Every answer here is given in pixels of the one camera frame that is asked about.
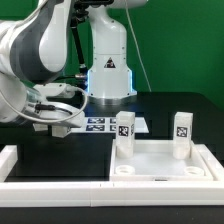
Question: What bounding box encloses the black cable at base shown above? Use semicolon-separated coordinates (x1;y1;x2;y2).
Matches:
58;74;88;83

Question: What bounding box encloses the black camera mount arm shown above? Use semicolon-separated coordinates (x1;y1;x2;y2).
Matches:
69;9;90;81

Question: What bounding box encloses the white U-shaped obstacle fence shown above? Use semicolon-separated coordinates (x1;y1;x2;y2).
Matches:
0;145;224;207

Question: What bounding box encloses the white fiducial tag sheet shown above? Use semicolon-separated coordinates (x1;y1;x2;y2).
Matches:
71;117;149;133

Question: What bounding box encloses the white hanging cable right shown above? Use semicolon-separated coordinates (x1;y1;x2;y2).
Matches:
125;4;153;93

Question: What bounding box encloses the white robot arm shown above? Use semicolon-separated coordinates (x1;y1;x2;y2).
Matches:
0;0;148;127

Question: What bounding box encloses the white square table top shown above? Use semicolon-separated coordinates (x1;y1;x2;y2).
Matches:
109;140;214;182

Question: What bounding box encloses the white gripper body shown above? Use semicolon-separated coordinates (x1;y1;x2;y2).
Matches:
33;83;86;127

